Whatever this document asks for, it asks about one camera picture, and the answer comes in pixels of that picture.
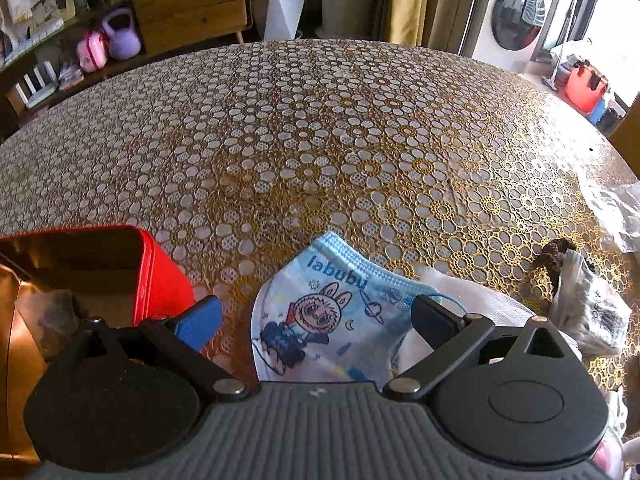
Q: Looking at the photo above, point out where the white keyboard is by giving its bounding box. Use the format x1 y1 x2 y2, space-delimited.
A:
2 18 66 67

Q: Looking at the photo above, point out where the red bag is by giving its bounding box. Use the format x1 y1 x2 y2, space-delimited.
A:
563 60 610 114

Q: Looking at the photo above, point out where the white washing machine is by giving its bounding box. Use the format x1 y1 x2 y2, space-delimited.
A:
471 0 552 74

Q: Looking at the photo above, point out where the yellow curtain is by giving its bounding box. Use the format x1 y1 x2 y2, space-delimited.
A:
384 0 482 55

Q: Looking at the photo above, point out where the stack of small books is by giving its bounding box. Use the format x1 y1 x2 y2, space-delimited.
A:
58 60 85 92

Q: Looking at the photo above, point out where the white plastic package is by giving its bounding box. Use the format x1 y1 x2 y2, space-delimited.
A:
394 264 553 377

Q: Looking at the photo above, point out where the photo frame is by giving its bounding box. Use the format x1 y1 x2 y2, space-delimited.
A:
29 0 77 36

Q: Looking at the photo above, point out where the clear plastic bag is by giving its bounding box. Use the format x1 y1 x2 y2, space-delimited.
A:
577 180 640 256

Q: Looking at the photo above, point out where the purple kettlebell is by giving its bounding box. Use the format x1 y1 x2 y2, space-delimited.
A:
101 7 143 61

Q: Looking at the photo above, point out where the brown hair tie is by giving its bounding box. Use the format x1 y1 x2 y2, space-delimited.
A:
534 239 581 306

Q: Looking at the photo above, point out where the blue printed face mask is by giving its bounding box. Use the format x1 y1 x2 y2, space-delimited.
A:
249 231 453 387

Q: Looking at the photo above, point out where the pink kettlebell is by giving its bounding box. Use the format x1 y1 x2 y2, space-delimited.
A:
76 30 108 74

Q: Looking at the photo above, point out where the yellow chair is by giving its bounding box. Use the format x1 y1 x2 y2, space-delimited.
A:
607 105 640 181

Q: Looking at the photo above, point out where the white router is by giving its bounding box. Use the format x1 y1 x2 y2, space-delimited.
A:
14 60 60 110

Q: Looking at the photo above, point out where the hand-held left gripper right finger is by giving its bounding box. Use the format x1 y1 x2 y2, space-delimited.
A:
382 294 571 402

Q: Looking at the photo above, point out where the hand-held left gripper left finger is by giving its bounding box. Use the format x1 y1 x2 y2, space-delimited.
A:
70 296 251 403

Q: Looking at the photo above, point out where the red tin box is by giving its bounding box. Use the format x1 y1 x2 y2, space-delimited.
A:
0 225 195 463

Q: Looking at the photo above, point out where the wooden sideboard cabinet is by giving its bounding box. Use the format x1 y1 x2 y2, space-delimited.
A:
0 0 252 126

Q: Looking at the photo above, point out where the white plant pot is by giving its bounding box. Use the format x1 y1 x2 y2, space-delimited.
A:
263 0 314 41

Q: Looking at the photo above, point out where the cotton swab bag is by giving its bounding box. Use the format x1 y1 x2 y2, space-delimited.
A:
547 250 632 357

